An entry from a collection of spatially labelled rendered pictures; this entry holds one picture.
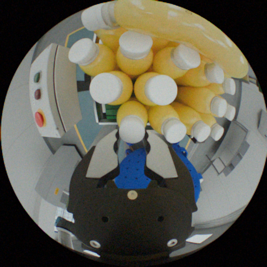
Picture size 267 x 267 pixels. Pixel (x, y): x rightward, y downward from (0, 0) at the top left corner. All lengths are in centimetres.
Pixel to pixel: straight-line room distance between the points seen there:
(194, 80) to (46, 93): 28
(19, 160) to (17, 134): 60
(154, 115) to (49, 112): 20
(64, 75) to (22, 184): 281
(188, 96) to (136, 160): 25
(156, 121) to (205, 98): 13
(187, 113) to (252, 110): 331
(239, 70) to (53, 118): 30
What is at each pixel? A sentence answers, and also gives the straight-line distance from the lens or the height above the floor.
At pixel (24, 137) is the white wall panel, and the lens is 272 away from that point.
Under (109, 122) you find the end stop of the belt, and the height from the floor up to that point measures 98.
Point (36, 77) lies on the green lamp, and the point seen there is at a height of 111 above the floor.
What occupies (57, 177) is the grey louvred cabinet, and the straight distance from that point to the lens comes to 178.
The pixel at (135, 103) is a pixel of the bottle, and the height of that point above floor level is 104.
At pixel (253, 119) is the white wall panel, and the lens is 341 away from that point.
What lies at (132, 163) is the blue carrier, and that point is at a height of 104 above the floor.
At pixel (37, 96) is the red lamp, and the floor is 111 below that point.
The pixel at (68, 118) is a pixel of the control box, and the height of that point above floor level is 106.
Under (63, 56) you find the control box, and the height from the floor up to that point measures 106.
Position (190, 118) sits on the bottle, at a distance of 19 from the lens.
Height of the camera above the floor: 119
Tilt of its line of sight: 58 degrees down
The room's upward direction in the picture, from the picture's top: 177 degrees clockwise
